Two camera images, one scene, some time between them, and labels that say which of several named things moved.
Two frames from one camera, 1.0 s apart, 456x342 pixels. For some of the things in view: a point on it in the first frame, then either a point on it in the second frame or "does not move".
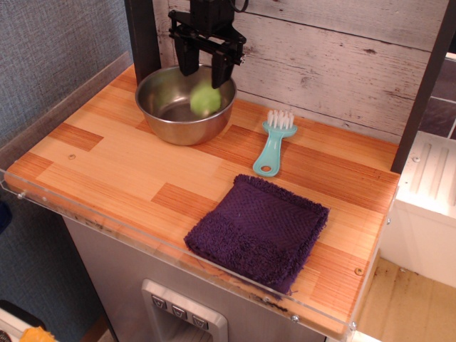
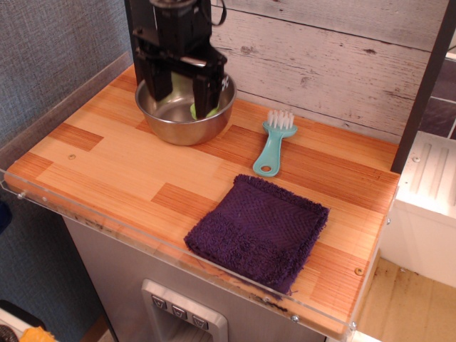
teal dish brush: x=281 y=125 does not move
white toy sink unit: x=420 y=234 does not move
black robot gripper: x=209 y=26 → x=176 y=35
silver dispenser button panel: x=172 y=317 does not move
